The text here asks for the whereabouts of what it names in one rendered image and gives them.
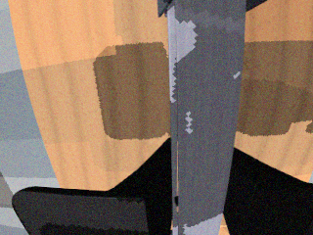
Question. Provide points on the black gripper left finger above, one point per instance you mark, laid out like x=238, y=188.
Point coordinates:
x=139, y=205

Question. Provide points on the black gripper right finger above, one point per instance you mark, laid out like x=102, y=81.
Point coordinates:
x=262, y=200

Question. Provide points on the light wooden board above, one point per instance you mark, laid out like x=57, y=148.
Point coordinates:
x=97, y=75

